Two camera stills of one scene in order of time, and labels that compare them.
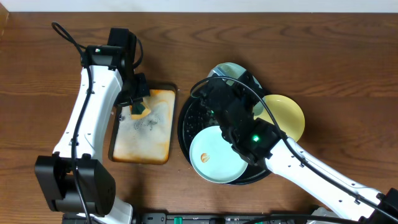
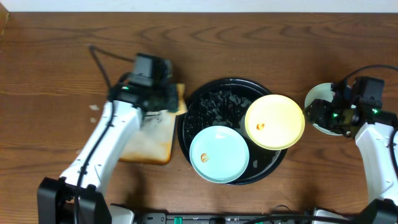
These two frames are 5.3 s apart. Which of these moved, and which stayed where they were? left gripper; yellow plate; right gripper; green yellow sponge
Moved: green yellow sponge; left gripper; right gripper
Stayed: yellow plate
